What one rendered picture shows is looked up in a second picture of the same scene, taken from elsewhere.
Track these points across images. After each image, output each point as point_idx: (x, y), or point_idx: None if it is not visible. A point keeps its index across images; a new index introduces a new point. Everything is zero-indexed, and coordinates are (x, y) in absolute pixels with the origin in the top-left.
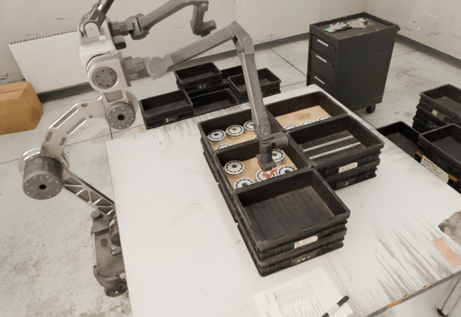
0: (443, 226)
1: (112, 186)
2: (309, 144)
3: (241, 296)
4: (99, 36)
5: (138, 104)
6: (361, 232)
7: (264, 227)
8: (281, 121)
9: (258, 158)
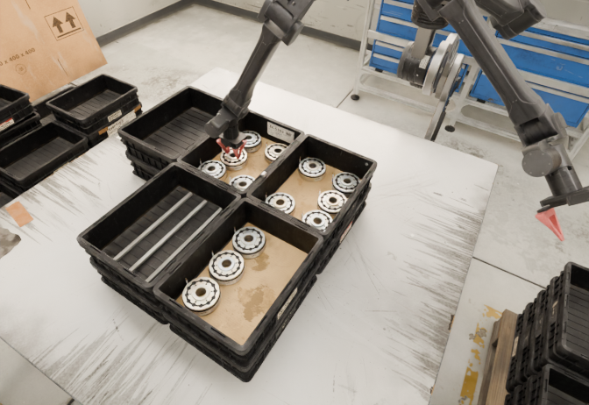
0: (14, 240)
1: (400, 131)
2: None
3: None
4: None
5: (424, 82)
6: (116, 195)
7: (204, 124)
8: (285, 267)
9: (240, 132)
